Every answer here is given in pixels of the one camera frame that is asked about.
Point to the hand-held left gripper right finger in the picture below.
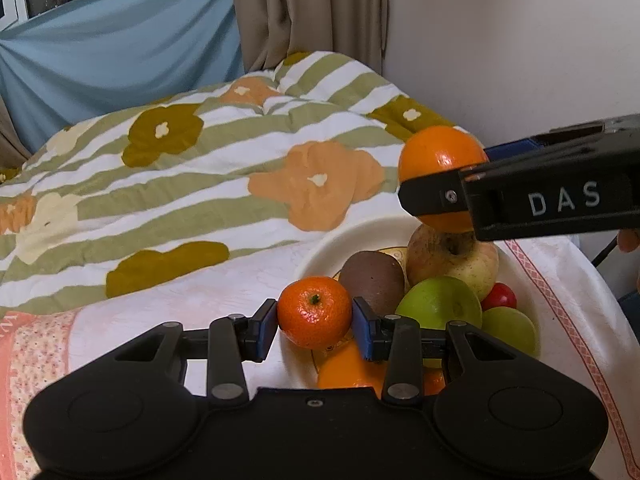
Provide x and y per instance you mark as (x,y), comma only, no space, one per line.
(366,332)

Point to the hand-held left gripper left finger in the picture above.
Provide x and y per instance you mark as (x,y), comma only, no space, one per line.
(264,332)

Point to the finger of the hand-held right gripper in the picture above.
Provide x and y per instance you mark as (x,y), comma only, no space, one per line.
(510,150)
(430,197)

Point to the large orange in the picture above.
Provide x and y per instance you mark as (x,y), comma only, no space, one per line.
(435,152)

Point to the mandarin with green stem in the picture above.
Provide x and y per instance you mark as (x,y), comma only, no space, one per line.
(314,312)

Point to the large green apple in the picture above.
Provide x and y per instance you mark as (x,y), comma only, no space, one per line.
(440,302)

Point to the cream bowl with yellow print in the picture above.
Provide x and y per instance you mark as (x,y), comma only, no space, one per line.
(320,255)

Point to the red cherry tomato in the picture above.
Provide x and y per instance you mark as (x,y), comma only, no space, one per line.
(500,296)

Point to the small green apple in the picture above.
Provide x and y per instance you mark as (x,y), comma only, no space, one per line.
(510,329)

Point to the person's right hand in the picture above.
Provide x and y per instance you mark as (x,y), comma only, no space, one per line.
(630,240)

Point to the brown kiwi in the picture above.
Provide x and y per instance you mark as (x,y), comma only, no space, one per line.
(372,282)

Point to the yellow red apple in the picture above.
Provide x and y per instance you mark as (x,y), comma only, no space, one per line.
(452,262)

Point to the green striped floral quilt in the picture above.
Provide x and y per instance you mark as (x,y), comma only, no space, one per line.
(225,120)

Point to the beige curtain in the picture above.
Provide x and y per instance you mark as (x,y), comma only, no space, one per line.
(310,5)
(10,145)

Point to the blue cloth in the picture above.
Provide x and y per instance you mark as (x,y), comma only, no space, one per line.
(100,55)

